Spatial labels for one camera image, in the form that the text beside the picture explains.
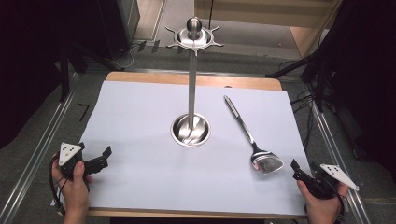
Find steel utensil rack stand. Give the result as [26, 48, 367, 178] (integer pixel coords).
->
[164, 16, 225, 148]

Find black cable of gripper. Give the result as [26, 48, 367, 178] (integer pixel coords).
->
[48, 154, 67, 217]
[333, 191, 346, 224]

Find person's left hand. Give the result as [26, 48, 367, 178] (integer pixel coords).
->
[50, 153, 94, 218]

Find black stand leg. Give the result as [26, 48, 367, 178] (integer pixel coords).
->
[59, 45, 71, 103]

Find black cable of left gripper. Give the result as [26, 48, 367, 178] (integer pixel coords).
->
[48, 154, 67, 217]

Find black tape corner mark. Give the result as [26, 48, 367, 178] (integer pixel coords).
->
[77, 103, 91, 123]

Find grey metal cabinet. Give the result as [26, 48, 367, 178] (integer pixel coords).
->
[117, 0, 142, 41]

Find white table mat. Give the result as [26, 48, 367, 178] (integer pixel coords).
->
[50, 80, 313, 217]

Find black curtain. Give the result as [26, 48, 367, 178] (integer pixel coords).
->
[306, 0, 396, 185]
[0, 0, 132, 150]

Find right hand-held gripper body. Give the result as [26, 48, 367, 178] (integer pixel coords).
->
[310, 160, 361, 201]

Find steel spatula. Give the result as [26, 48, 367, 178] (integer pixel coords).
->
[222, 94, 285, 175]

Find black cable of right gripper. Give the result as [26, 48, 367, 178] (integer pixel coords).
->
[333, 191, 346, 224]

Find black floor cables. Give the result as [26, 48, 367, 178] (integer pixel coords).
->
[278, 59, 320, 152]

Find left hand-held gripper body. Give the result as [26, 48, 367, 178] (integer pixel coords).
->
[58, 141, 86, 180]

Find black stand legs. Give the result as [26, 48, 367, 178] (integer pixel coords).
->
[264, 52, 331, 113]

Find white floor cable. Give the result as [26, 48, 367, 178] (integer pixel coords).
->
[109, 43, 142, 70]

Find aluminium floor rail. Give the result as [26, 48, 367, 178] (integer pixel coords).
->
[309, 98, 372, 224]
[0, 72, 80, 224]

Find person's right hand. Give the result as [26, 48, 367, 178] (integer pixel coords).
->
[296, 179, 350, 224]

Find light wooden cabinet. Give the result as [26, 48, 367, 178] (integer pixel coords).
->
[193, 0, 344, 59]

